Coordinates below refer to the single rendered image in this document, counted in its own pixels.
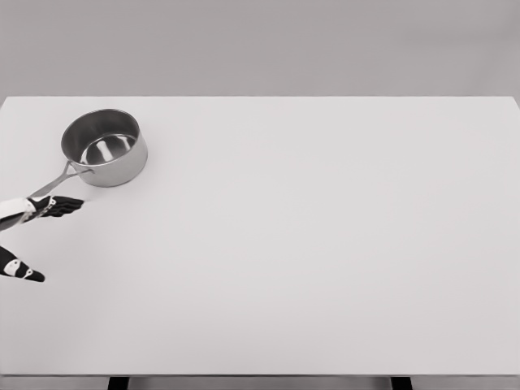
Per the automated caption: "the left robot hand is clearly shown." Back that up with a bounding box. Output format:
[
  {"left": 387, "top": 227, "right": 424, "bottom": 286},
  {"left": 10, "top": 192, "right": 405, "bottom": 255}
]
[{"left": 0, "top": 195, "right": 85, "bottom": 284}]

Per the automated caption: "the steel saucepan with long handle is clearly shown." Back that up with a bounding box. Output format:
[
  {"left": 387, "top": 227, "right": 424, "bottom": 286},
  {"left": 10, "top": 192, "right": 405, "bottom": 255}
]
[{"left": 26, "top": 107, "right": 149, "bottom": 200}]

